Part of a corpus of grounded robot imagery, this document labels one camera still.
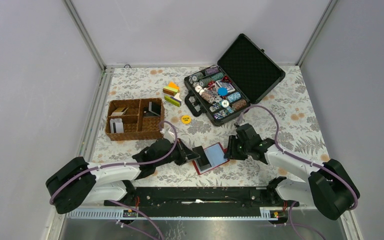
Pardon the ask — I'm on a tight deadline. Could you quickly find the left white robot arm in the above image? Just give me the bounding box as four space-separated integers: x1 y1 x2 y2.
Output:
45 131 200 214

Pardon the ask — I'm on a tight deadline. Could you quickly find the green purple toy block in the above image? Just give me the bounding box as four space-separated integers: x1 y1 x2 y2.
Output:
164 93 182 107

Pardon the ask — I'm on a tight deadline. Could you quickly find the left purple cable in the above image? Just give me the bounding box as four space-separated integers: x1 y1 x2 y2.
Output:
48 120 179 240

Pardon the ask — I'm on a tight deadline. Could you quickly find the yellow big blind button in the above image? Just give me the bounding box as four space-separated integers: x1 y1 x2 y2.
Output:
180 115 192 125

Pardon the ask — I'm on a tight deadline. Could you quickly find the black VIP card stack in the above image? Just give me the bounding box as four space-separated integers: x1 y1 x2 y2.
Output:
143 101 162 118

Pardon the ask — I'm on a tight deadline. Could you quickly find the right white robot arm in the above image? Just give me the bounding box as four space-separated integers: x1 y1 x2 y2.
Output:
226 123 361 220

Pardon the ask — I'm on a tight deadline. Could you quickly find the black poker chip case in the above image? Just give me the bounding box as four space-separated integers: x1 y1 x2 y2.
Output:
184 33 286 127

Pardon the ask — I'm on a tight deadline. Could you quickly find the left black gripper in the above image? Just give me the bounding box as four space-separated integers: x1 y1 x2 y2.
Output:
155 138 200 168

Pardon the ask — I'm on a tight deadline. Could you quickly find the floral tablecloth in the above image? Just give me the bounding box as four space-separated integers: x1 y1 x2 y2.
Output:
90 66 329 187

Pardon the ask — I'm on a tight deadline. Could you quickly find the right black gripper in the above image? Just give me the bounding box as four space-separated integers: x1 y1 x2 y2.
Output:
223 135 251 161

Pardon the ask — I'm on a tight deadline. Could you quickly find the purple cable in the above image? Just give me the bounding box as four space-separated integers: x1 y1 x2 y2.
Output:
48 120 179 240
235 104 360 240

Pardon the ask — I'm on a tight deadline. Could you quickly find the white card stack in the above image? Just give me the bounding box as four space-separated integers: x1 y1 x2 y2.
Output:
109 118 124 134

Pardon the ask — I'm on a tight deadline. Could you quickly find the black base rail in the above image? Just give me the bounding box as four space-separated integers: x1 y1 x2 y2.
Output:
104 187 293 219

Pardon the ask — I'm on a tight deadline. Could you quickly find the single black card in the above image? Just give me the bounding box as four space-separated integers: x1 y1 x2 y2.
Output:
192 146 211 173

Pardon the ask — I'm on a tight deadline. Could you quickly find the red card holder wallet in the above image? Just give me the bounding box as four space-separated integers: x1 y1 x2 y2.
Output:
192 142 230 175

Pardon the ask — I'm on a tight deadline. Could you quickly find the orange brown toy block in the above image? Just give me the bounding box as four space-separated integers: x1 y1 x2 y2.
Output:
162 82 180 97

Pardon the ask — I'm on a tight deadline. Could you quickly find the playing card deck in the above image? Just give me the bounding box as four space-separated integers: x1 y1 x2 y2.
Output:
215 80 235 93

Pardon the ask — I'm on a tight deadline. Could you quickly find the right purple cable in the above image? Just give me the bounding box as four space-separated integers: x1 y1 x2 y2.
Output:
235 104 360 240

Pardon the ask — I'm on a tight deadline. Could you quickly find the brown wicker basket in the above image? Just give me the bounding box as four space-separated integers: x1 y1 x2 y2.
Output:
104 98 165 141

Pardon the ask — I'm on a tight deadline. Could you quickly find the blue dealer chip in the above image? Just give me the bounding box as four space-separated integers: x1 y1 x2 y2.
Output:
217 87 229 97

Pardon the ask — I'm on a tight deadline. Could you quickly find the gold card stack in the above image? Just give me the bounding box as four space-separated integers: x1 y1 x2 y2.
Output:
110 107 129 117

